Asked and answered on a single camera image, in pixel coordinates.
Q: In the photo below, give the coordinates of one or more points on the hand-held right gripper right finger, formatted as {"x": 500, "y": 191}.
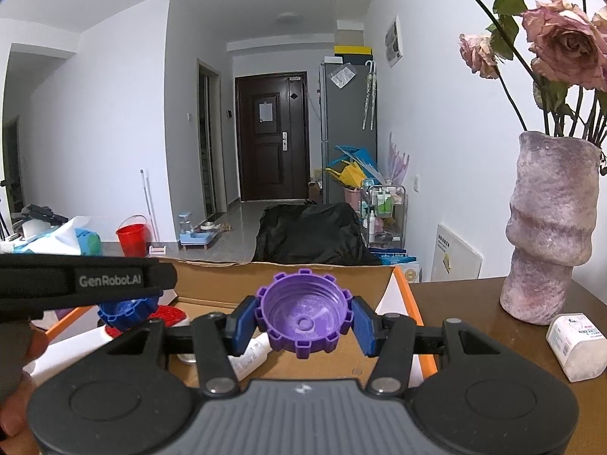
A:
{"x": 363, "y": 329}

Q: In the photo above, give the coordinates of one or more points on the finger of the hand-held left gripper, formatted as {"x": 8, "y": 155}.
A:
{"x": 169, "y": 275}

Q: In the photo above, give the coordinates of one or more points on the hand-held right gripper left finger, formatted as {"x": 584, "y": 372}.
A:
{"x": 246, "y": 327}

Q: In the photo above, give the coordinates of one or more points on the white tube bottle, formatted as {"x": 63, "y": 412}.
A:
{"x": 246, "y": 362}

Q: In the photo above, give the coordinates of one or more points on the orange and white cardboard box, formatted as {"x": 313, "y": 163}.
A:
{"x": 213, "y": 279}

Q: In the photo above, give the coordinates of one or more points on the blue toothed cap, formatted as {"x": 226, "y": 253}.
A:
{"x": 128, "y": 315}

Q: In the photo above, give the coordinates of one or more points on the purple toothed cap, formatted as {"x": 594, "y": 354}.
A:
{"x": 303, "y": 308}

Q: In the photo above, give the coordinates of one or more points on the person's left hand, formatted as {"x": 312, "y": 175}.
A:
{"x": 16, "y": 365}

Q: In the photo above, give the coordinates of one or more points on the white mop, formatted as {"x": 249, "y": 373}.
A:
{"x": 158, "y": 250}

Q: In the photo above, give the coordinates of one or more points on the red and white brush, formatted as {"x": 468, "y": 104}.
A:
{"x": 173, "y": 316}

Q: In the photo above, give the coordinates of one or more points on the blue pet feeding station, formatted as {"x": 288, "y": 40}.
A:
{"x": 194, "y": 239}

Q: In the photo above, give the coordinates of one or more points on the blue tissue pack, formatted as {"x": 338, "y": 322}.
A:
{"x": 71, "y": 241}

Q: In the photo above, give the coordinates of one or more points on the red bucket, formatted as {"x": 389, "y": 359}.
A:
{"x": 133, "y": 241}

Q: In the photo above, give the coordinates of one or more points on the white appliance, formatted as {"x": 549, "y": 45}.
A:
{"x": 33, "y": 232}

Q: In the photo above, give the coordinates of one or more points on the white carton with gold seal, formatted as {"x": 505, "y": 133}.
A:
{"x": 410, "y": 272}

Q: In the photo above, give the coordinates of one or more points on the black cloth cover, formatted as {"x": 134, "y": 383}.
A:
{"x": 308, "y": 237}

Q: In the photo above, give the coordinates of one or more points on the white board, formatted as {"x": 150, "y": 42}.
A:
{"x": 457, "y": 256}

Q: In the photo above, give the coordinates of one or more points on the metal cart with bottles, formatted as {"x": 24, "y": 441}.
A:
{"x": 381, "y": 204}

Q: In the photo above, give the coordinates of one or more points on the pink bin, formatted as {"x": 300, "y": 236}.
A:
{"x": 352, "y": 199}

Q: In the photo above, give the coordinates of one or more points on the small brown cardboard box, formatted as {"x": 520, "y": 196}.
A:
{"x": 315, "y": 193}

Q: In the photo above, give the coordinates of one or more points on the dark brown door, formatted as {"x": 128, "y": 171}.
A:
{"x": 270, "y": 170}

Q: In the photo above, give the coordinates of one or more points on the yellow bag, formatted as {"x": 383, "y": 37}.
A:
{"x": 348, "y": 175}

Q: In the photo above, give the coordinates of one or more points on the purple wing decoration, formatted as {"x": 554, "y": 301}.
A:
{"x": 398, "y": 161}

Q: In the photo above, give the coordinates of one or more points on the blue bag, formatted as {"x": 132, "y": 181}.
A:
{"x": 358, "y": 156}

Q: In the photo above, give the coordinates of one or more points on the white paper notice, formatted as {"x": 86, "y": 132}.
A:
{"x": 266, "y": 112}

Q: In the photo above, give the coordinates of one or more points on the grey refrigerator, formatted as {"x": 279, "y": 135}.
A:
{"x": 346, "y": 118}

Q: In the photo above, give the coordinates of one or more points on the pink textured vase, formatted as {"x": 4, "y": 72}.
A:
{"x": 550, "y": 227}

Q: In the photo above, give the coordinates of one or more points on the white plastic bottle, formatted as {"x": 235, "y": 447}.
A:
{"x": 576, "y": 346}

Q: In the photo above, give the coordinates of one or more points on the clear folded umbrella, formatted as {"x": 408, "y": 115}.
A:
{"x": 374, "y": 99}
{"x": 366, "y": 99}

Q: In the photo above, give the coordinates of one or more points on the clear plastic bag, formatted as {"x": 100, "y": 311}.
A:
{"x": 342, "y": 76}

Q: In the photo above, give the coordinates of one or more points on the flat white box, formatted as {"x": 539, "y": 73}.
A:
{"x": 333, "y": 59}

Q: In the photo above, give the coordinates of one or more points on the yellow and blue box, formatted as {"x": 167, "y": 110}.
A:
{"x": 353, "y": 52}

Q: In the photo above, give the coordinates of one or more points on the large dried pink rose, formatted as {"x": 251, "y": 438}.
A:
{"x": 564, "y": 42}

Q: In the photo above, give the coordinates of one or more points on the side doorway frame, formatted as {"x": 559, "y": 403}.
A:
{"x": 206, "y": 151}

